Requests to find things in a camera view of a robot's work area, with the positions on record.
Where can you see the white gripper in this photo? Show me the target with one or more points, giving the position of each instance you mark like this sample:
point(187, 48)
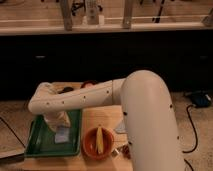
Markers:
point(54, 120)

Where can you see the light blue sponge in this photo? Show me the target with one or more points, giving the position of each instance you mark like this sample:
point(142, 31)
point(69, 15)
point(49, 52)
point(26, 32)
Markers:
point(62, 134)

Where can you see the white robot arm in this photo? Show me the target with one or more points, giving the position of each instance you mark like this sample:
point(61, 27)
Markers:
point(149, 117)

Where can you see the green plastic tray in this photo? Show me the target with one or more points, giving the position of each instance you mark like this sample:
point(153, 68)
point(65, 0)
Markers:
point(41, 142)

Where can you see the dark metal cup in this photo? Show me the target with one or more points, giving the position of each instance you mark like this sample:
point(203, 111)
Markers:
point(65, 89)

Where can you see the dark bowl with orange food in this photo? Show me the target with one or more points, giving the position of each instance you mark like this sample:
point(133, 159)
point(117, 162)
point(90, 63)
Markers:
point(88, 83)

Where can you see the yellow corn cob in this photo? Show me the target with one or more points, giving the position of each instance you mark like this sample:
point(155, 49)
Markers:
point(99, 141)

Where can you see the wooden board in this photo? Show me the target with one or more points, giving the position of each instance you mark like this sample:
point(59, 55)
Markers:
point(108, 117)

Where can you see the grey blue cloth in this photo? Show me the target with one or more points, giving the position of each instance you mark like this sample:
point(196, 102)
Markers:
point(120, 128)

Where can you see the brown wrapped snack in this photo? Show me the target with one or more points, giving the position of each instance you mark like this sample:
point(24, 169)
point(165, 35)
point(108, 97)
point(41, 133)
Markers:
point(124, 149)

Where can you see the white bottle on shelf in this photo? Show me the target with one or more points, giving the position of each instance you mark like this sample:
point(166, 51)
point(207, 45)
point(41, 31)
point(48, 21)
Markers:
point(92, 10)

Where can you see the blue black device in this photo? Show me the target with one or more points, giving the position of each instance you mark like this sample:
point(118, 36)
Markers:
point(200, 99)

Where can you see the wooden shelf post left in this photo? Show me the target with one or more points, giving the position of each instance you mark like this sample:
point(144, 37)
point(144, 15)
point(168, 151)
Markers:
point(66, 14)

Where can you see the wooden shelf post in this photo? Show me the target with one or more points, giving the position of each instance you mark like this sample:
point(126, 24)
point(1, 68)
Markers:
point(66, 14)
point(127, 16)

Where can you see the wooden shelf post right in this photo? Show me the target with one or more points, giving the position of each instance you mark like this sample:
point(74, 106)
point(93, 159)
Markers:
point(127, 16)

